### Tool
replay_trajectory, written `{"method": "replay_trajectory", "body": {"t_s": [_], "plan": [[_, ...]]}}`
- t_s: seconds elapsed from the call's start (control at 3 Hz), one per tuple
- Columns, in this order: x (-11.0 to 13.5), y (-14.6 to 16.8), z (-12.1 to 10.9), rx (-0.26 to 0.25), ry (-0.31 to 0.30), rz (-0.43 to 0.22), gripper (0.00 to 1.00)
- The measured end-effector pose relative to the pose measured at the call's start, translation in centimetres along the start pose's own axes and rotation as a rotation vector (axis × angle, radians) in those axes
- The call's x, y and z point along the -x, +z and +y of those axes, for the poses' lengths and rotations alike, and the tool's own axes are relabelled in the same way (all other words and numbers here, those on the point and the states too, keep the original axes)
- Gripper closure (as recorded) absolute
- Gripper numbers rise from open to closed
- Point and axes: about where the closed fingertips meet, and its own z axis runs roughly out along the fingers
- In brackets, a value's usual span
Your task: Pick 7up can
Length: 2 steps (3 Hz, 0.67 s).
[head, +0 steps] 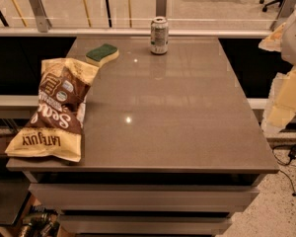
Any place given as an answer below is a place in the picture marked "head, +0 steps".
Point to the brown yellow chip bag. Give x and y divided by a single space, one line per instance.
55 129

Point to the left metal railing post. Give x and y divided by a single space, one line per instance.
42 21

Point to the lower grey drawer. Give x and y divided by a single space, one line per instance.
145 225

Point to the black power adapter with cable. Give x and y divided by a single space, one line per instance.
291 157

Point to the right metal railing post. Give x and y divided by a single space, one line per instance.
286 9

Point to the metal railing post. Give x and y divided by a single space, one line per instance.
286 9
161 8
42 21

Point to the top grey drawer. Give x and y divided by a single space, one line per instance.
144 197

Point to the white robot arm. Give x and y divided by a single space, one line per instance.
280 108

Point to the metal handrail bar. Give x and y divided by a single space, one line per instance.
223 34

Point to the middle metal railing post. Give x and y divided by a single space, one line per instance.
161 8

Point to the white green 7up can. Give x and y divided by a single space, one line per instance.
159 35

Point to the grey drawer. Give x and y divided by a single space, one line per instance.
145 225
144 197

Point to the green yellow sponge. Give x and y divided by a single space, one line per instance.
102 55

